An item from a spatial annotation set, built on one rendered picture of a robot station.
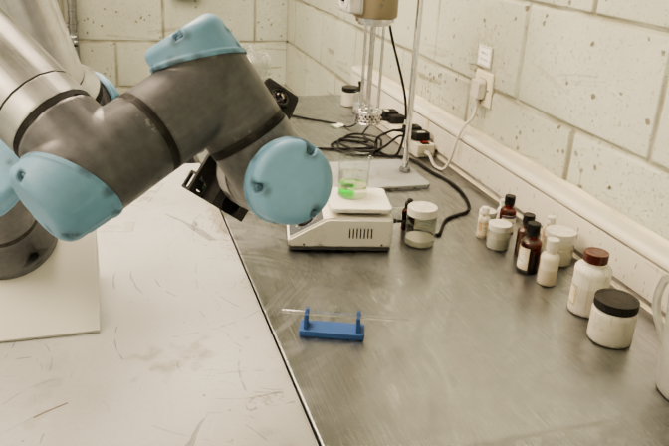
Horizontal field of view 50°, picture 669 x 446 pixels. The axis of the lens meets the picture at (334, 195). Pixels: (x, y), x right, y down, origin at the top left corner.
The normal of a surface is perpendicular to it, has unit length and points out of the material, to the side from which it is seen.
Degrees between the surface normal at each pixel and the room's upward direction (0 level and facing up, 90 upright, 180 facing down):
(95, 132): 39
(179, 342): 0
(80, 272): 44
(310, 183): 75
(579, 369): 0
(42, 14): 104
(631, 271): 90
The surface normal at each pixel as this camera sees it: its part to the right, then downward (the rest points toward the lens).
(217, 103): 0.67, 0.18
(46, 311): 0.24, -0.42
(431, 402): 0.05, -0.93
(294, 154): 0.35, 0.11
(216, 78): 0.41, -0.13
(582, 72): -0.95, 0.06
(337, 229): 0.09, 0.36
